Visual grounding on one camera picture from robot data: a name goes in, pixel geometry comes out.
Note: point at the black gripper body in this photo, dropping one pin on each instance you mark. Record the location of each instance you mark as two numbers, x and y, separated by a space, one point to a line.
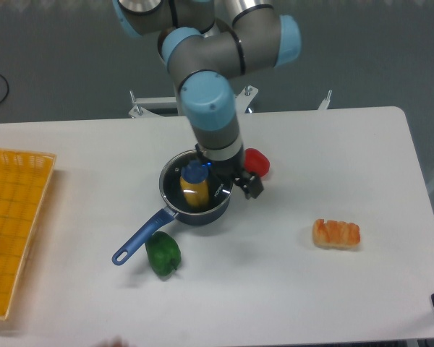
227 162

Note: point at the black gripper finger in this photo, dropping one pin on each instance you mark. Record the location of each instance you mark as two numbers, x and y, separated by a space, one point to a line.
250 183

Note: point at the glass pot lid blue knob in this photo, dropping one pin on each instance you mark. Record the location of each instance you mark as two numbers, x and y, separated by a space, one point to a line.
188 165

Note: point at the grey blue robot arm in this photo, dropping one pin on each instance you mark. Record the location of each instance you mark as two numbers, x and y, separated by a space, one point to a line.
201 54

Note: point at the red bell pepper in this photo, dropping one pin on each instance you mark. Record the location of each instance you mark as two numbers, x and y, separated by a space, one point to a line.
256 162

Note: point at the yellow bell pepper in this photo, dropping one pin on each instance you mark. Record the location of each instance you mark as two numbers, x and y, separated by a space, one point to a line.
195 194

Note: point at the dark blue saucepan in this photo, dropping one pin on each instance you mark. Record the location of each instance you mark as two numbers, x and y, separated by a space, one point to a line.
164 216

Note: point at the orange glazed bread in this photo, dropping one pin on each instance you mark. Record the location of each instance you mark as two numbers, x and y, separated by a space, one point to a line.
335 234

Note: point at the green bell pepper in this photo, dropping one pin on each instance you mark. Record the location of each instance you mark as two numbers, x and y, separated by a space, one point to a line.
164 254

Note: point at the yellow woven basket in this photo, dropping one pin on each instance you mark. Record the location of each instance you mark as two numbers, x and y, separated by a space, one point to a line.
24 179

